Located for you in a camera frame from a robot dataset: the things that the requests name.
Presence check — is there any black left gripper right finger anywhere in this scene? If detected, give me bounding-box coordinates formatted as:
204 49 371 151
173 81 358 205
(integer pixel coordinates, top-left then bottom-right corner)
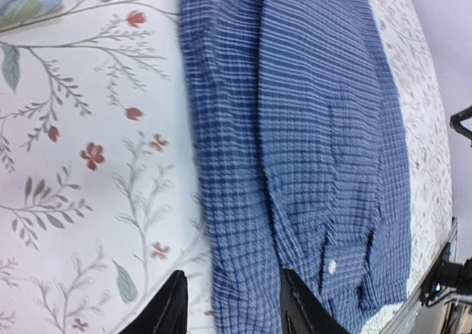
280 269 349 334

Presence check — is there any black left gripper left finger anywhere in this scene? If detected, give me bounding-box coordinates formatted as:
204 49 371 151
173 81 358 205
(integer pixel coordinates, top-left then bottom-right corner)
119 270 188 334

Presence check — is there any blue checkered shirt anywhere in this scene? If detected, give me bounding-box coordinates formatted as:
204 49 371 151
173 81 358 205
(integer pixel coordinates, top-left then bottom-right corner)
180 0 412 333

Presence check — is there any floral patterned table cloth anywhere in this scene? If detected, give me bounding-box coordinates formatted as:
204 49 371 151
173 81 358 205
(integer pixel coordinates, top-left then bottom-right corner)
1 0 454 333

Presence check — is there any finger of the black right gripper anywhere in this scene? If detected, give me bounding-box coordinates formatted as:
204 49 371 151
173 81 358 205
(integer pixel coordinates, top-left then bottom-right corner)
449 106 472 142

